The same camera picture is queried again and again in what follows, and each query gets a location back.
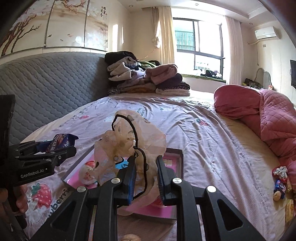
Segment blue snack packet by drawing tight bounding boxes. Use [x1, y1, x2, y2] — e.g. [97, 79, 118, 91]
[46, 133, 79, 153]

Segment walnut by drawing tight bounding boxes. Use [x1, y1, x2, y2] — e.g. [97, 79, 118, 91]
[121, 234, 142, 241]

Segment beige plush toy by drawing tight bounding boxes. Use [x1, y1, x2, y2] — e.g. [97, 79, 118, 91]
[91, 110, 167, 216]

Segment person's left hand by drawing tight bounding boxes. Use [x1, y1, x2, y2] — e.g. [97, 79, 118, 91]
[1, 185, 28, 217]

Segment pink blue picture book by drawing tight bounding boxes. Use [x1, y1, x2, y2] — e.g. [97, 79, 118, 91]
[67, 153, 178, 219]

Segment grey quilted headboard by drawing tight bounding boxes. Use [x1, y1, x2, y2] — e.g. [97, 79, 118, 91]
[1, 52, 109, 145]

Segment pink strawberry bed sheet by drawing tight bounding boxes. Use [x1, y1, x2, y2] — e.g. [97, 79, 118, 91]
[25, 92, 285, 240]

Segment small toys at bed edge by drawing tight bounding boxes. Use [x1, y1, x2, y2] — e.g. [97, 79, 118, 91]
[272, 166, 288, 202]

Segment dark shallow cardboard box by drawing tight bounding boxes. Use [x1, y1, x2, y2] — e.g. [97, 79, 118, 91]
[61, 148, 185, 225]

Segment pile of folded clothes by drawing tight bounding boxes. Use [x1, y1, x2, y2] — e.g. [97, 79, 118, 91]
[104, 51, 191, 96]

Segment red quilted duvet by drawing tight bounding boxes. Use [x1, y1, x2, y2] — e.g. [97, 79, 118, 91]
[214, 85, 295, 187]

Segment white chair back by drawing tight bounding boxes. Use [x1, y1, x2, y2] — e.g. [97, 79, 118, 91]
[255, 68, 272, 89]

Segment beige curtain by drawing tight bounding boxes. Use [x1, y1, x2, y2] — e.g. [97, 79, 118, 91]
[152, 6, 175, 64]

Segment white air conditioner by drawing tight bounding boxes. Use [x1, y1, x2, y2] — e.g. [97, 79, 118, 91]
[254, 26, 280, 40]

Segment blossom painted wall panels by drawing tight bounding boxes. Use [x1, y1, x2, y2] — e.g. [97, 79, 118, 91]
[1, 0, 110, 56]

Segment wall mounted black television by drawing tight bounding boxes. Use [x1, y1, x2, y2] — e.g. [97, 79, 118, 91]
[290, 60, 296, 88]

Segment window with dark frame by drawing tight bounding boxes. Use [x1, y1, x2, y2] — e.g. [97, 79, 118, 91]
[173, 18, 225, 79]

